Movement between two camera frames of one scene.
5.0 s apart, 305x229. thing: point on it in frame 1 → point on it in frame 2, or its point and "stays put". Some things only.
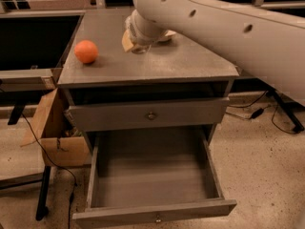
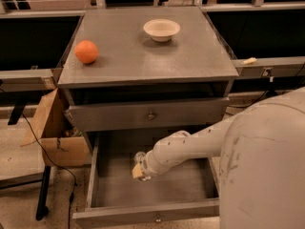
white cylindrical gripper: [137, 35] → [145, 164]
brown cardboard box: [62, 143] stays put
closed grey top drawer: [156, 114] stays put
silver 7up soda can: [139, 49] → [138, 157]
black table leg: [42, 208] stays put
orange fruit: [86, 52] stays put
